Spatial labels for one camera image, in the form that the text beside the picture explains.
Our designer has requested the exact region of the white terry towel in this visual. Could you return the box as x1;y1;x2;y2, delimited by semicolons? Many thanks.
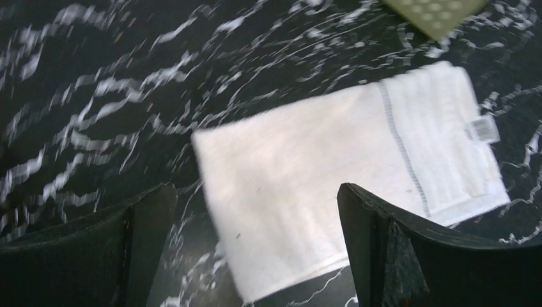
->
191;61;510;303

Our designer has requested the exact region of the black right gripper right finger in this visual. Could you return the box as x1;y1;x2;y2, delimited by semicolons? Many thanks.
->
337;183;541;306

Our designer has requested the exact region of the green perforated plastic basket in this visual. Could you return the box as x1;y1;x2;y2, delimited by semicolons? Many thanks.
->
382;0;488;40

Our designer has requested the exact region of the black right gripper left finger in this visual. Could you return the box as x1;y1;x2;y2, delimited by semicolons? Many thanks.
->
1;184;177;306

